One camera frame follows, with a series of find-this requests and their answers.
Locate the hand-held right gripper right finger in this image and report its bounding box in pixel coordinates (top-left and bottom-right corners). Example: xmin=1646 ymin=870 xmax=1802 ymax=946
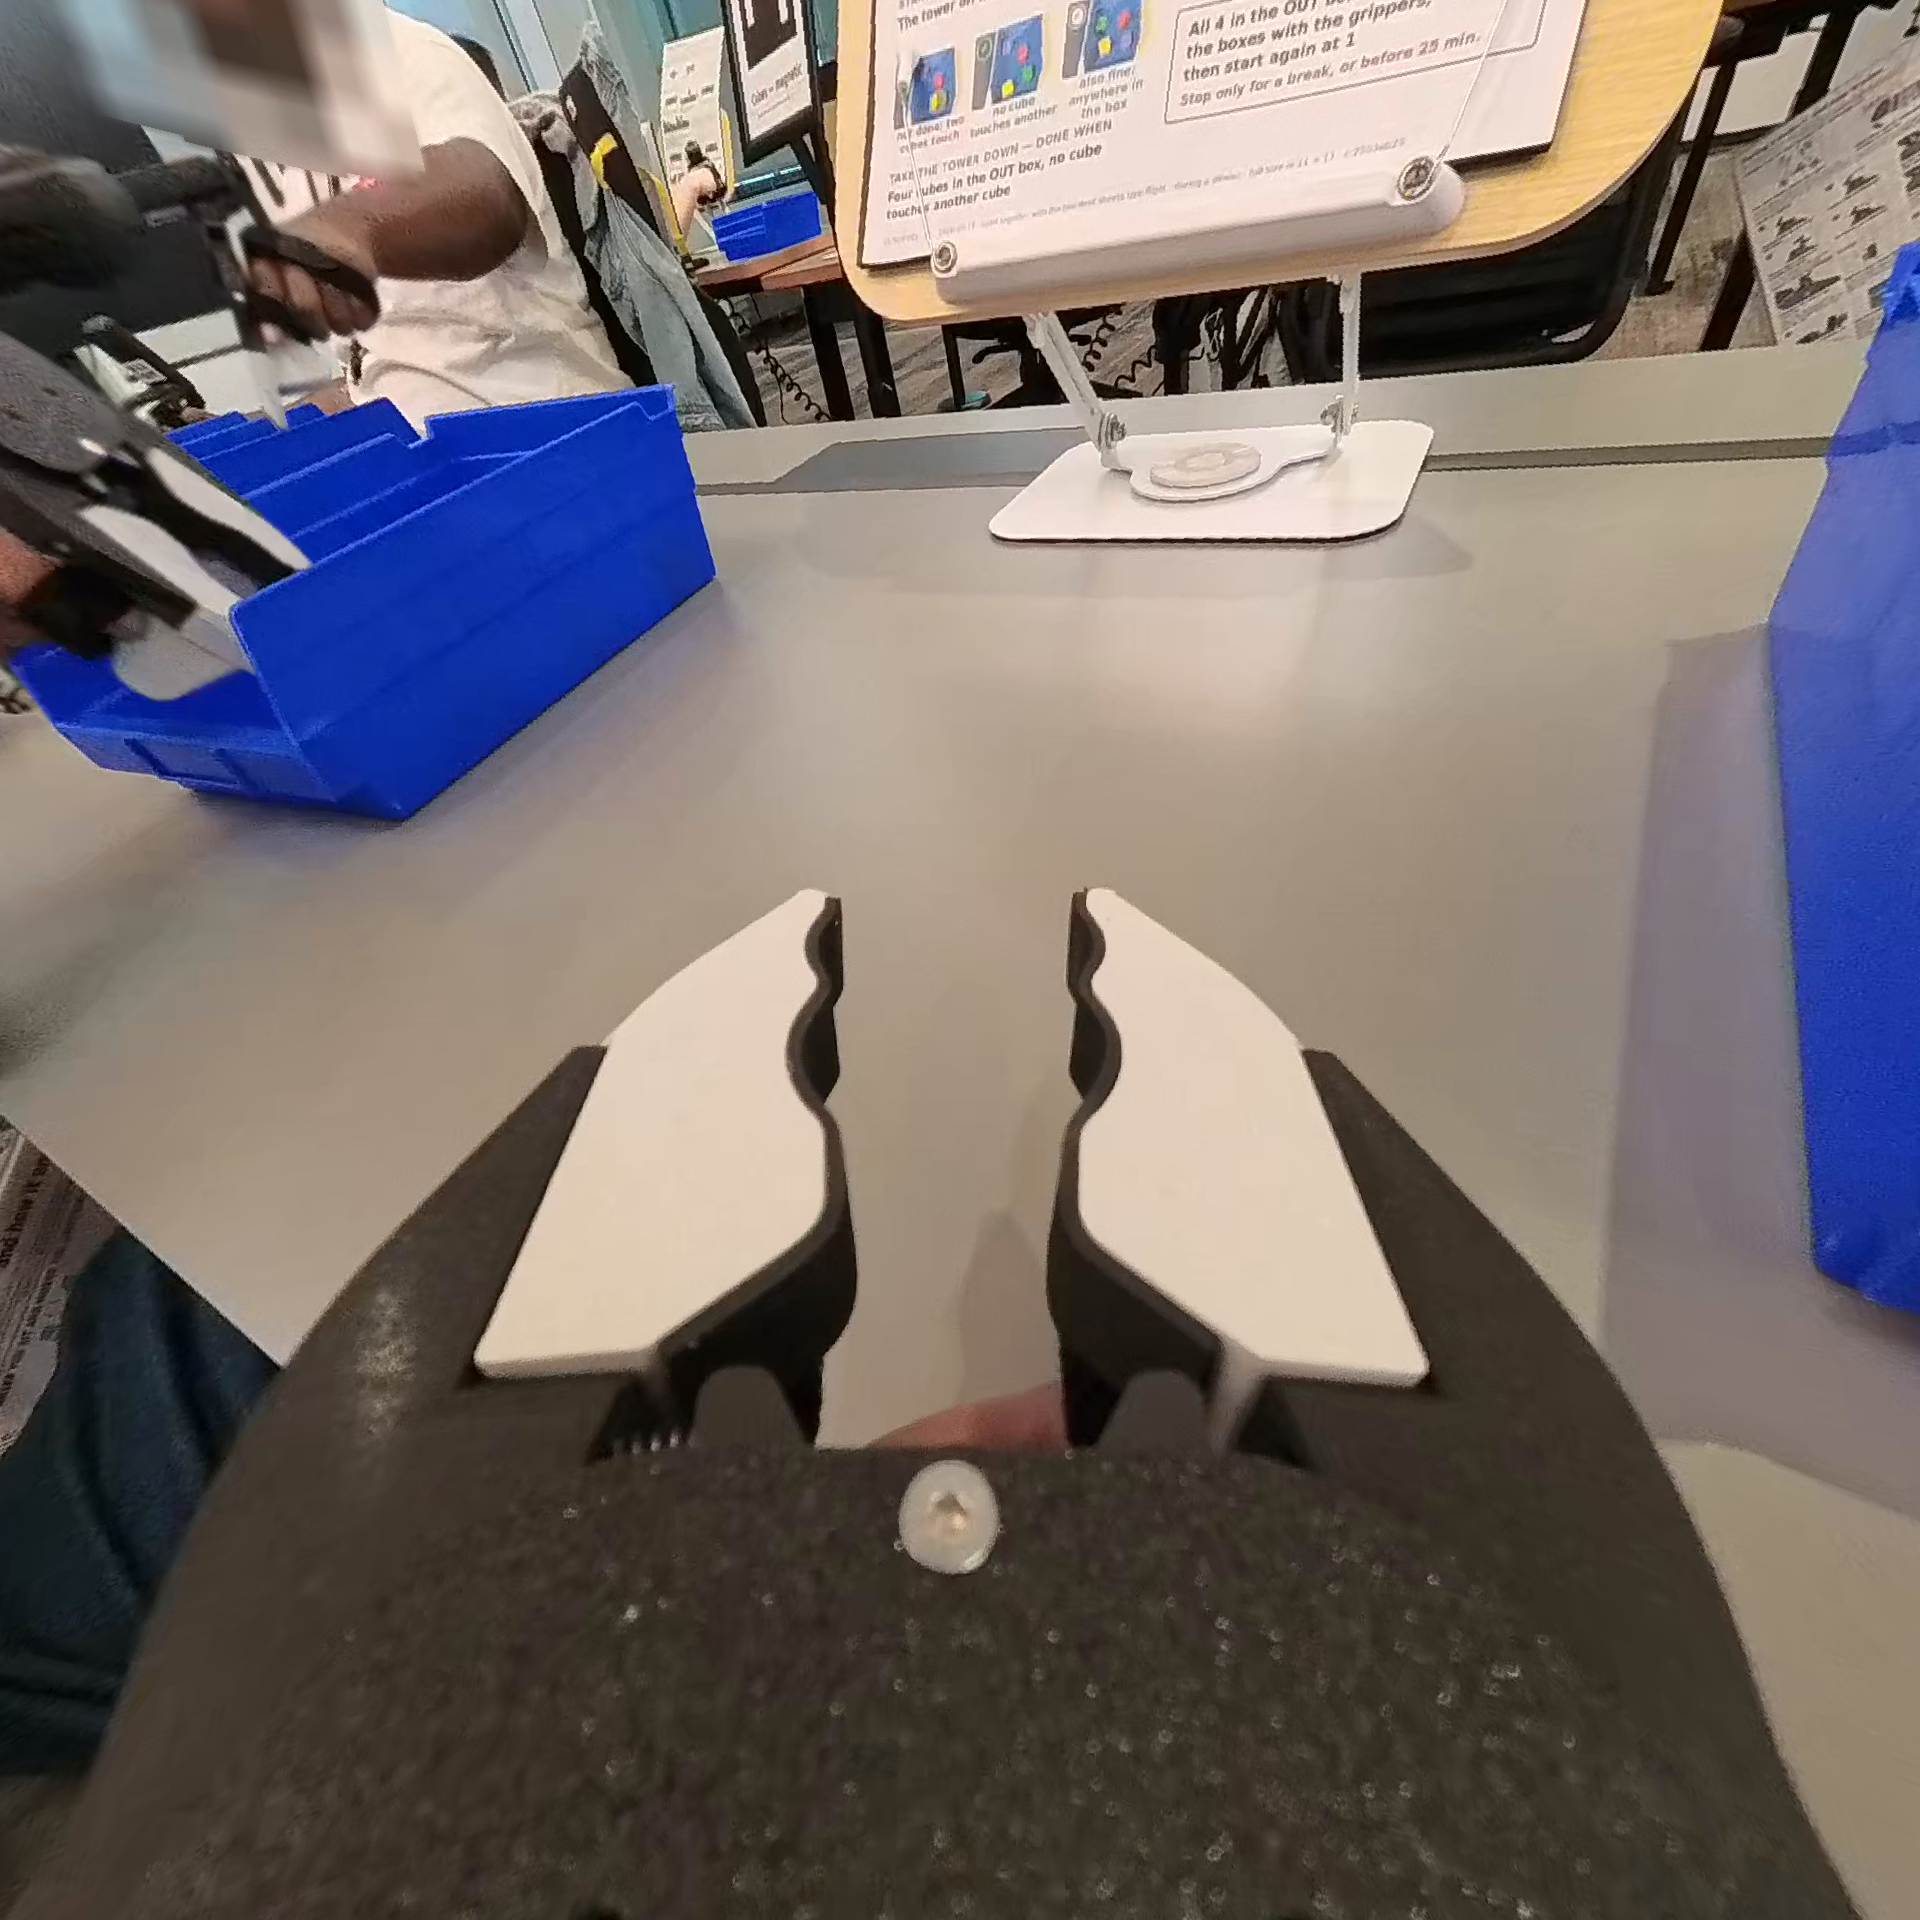
xmin=1043 ymin=887 xmax=1432 ymax=1451

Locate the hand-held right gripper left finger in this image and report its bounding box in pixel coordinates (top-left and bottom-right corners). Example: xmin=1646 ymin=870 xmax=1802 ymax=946
xmin=472 ymin=887 xmax=860 ymax=1390

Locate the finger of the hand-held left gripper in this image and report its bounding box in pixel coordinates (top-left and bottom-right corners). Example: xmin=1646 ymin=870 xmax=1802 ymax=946
xmin=111 ymin=592 xmax=258 ymax=704
xmin=82 ymin=442 xmax=312 ymax=619

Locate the blue plastic bin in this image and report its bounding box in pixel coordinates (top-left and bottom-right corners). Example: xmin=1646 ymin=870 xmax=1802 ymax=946
xmin=14 ymin=383 xmax=720 ymax=822
xmin=1769 ymin=240 xmax=1920 ymax=1313

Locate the grey desk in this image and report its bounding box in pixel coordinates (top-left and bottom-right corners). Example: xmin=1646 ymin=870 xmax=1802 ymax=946
xmin=0 ymin=341 xmax=1920 ymax=1920

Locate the grey jacket on chair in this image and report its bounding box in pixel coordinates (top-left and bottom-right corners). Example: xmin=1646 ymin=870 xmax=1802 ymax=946
xmin=523 ymin=44 xmax=759 ymax=429

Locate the wooden side table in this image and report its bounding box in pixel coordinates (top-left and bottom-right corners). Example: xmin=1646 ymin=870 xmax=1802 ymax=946
xmin=689 ymin=236 xmax=857 ymax=422

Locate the small blue bin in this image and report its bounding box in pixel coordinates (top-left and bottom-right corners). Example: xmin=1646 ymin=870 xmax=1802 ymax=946
xmin=708 ymin=193 xmax=830 ymax=264

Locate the white paper sign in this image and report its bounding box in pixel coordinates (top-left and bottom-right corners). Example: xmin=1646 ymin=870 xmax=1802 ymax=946
xmin=660 ymin=30 xmax=731 ymax=189

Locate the newspaper sheet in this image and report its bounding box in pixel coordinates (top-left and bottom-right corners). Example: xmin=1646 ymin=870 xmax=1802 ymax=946
xmin=0 ymin=1123 xmax=121 ymax=1449
xmin=1731 ymin=44 xmax=1920 ymax=348

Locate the person's blue jeans leg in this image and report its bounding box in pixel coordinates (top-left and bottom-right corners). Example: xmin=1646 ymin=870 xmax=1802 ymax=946
xmin=0 ymin=1229 xmax=283 ymax=1780

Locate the black and white marker sign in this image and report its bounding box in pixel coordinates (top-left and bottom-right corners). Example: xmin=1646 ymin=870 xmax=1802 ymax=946
xmin=720 ymin=0 xmax=824 ymax=167

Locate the printed instruction sheet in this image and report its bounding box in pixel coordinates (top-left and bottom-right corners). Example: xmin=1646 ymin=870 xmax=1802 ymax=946
xmin=857 ymin=0 xmax=1502 ymax=271

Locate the wooden board document stand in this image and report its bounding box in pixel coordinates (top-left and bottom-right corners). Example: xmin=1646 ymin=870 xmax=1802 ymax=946
xmin=831 ymin=0 xmax=1728 ymax=546

